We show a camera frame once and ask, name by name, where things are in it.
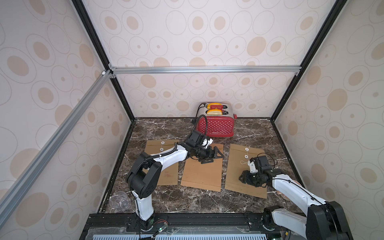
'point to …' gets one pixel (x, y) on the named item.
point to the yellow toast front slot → (214, 112)
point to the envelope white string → (246, 157)
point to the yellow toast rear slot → (209, 105)
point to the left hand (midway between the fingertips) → (222, 159)
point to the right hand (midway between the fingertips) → (243, 179)
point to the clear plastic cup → (120, 201)
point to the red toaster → (219, 118)
